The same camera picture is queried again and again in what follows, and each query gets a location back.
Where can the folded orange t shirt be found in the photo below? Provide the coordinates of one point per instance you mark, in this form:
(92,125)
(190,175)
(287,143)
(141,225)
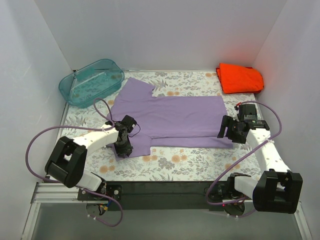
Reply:
(236,79)

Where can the purple t shirt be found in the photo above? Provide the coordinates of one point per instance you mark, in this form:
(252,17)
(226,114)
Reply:
(170,121)

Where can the aluminium frame rail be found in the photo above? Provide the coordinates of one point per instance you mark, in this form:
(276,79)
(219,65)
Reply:
(58,193)

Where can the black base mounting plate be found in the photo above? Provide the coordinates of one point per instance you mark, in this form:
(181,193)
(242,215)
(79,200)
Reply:
(164,195)

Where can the teal transparent plastic bin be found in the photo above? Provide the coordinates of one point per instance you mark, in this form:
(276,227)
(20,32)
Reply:
(99,79)

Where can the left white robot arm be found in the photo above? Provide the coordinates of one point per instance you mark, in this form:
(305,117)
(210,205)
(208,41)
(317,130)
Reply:
(68,159)

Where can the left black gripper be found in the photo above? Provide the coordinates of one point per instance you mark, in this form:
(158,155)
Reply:
(123,150)

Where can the floral patterned table mat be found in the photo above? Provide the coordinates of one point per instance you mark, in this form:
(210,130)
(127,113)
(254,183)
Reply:
(179,163)

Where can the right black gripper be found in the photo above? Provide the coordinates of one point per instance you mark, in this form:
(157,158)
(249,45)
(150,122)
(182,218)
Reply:
(229,128)

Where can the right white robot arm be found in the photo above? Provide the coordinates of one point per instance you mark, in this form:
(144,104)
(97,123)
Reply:
(278,188)

